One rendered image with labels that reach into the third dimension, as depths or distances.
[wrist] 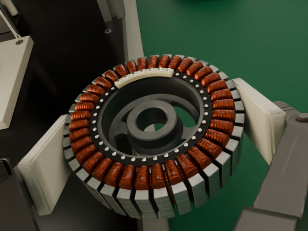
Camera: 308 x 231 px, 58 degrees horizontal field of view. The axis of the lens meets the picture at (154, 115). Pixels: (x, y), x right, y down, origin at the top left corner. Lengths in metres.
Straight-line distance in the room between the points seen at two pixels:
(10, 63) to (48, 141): 0.23
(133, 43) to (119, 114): 0.20
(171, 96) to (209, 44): 0.17
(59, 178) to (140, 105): 0.07
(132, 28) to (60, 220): 0.28
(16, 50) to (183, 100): 0.26
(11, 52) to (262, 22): 0.32
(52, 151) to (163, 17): 0.30
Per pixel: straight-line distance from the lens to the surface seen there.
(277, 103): 0.16
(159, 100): 0.20
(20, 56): 0.38
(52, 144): 0.17
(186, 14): 0.42
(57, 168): 0.17
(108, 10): 0.40
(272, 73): 0.32
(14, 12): 0.47
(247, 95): 0.16
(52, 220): 0.24
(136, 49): 0.37
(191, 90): 0.18
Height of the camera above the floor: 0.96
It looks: 49 degrees down
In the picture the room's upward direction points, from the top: 16 degrees counter-clockwise
